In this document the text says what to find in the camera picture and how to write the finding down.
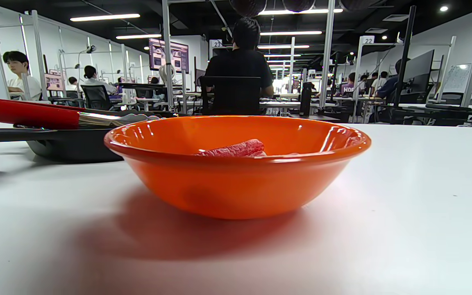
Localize black mesh office chair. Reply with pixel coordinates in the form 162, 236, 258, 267
199, 76, 262, 116

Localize person's right hand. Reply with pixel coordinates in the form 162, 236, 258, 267
230, 0, 378, 17

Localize red handled kitchen tongs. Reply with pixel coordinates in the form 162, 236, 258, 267
0, 97, 161, 130

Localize brown side table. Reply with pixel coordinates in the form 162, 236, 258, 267
291, 114, 341, 122

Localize wall display screen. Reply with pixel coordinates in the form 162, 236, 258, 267
149, 39, 189, 74

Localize black monitor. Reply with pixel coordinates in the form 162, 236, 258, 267
400, 50, 435, 104

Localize ceiling light strips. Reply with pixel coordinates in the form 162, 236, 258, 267
70, 8, 343, 68

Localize black cast iron pan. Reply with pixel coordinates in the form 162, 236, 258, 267
0, 110, 181, 163

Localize orange plastic bowl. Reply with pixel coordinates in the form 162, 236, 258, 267
104, 116, 372, 220

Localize black pole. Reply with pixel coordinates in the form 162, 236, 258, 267
392, 6, 417, 123

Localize red bacon strips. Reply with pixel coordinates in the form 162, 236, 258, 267
196, 139, 266, 158

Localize black bottle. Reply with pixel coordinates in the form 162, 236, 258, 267
300, 82, 313, 116

